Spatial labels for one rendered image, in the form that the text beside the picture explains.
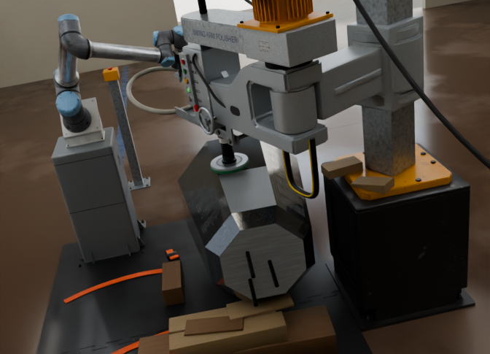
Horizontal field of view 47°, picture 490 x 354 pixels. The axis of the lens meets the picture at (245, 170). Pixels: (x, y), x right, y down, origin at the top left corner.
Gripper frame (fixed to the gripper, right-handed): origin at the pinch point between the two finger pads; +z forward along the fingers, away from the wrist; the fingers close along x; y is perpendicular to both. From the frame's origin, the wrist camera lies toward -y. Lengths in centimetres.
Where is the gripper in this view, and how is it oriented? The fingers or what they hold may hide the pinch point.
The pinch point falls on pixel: (183, 79)
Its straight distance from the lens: 379.1
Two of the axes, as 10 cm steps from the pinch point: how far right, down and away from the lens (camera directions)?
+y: -9.0, -3.5, 2.6
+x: -4.2, 6.0, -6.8
